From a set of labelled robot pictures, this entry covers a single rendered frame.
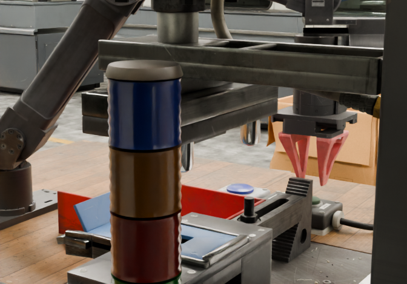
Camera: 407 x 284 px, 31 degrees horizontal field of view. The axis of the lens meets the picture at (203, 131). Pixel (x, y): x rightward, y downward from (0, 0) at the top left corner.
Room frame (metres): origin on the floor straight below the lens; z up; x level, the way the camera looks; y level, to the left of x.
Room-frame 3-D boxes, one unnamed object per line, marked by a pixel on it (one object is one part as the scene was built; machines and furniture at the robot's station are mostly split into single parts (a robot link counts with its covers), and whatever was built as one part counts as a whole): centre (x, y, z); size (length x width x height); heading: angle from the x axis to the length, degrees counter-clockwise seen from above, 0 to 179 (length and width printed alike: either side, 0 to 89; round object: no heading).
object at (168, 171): (0.37, 0.03, 1.14); 0.04 x 0.04 x 0.03
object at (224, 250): (0.65, -0.02, 0.98); 0.07 x 0.01 x 0.03; 148
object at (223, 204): (0.92, 0.06, 0.93); 0.25 x 0.12 x 0.06; 58
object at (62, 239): (0.69, 0.11, 0.98); 0.07 x 0.02 x 0.01; 58
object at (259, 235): (0.66, 0.02, 0.98); 0.20 x 0.10 x 0.01; 148
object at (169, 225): (0.37, 0.03, 1.10); 0.04 x 0.04 x 0.03
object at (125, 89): (0.37, 0.03, 1.17); 0.04 x 0.04 x 0.03
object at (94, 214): (0.69, 0.05, 1.00); 0.15 x 0.07 x 0.03; 58
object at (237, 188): (1.04, -0.05, 0.93); 0.04 x 0.04 x 0.02
